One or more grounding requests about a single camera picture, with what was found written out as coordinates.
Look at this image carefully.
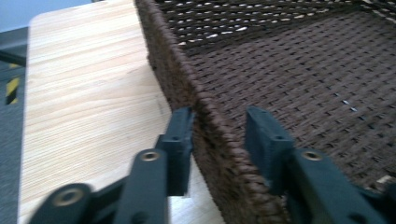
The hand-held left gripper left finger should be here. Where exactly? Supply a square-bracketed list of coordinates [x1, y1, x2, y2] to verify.
[154, 106, 196, 198]

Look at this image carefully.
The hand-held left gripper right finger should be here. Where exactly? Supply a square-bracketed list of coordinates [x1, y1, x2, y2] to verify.
[244, 105, 297, 197]

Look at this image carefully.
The brown woven basket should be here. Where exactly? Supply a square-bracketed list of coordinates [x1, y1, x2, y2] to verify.
[134, 0, 396, 224]

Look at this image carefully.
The yellow black striped tape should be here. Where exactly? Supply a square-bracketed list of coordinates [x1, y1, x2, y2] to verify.
[5, 63, 21, 105]

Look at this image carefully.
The black metal stand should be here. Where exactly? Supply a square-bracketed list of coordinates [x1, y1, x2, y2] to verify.
[0, 49, 28, 67]

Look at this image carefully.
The aluminium floor rail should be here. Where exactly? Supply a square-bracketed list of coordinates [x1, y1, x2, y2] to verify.
[0, 26, 31, 52]

